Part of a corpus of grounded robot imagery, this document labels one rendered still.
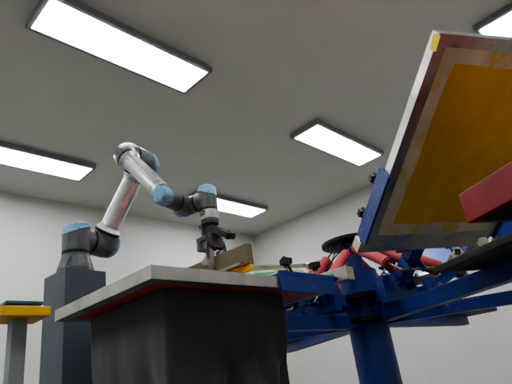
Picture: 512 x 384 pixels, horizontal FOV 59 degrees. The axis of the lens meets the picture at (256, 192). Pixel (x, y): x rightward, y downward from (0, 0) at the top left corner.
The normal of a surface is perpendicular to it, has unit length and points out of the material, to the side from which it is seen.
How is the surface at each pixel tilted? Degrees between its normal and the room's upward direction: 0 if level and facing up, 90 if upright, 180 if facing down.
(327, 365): 90
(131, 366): 91
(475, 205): 90
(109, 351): 91
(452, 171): 148
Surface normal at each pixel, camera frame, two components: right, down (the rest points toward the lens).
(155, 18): 0.13, 0.91
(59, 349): -0.66, -0.22
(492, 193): -0.96, 0.02
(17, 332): 0.70, -0.37
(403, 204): 0.24, 0.55
